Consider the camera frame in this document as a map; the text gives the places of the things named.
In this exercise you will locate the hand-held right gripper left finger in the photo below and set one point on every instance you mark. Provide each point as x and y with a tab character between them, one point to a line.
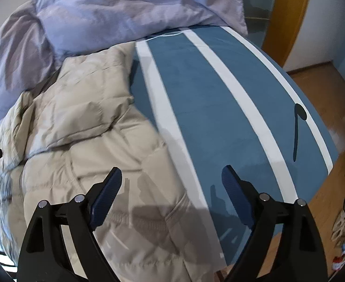
106	194

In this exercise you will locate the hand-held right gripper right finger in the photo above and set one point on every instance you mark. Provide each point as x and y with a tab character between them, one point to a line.
237	195

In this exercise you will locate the beige puffer jacket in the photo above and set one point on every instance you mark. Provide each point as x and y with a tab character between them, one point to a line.
96	152

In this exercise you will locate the blue white striped bed sheet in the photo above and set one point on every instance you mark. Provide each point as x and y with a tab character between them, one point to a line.
219	102

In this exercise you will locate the lilac duvet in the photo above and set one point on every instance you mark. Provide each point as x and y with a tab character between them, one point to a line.
116	8

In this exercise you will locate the glass door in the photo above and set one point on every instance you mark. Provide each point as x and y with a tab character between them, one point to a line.
260	6

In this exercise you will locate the yellow wooden door frame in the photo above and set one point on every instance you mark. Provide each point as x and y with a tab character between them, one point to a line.
287	17

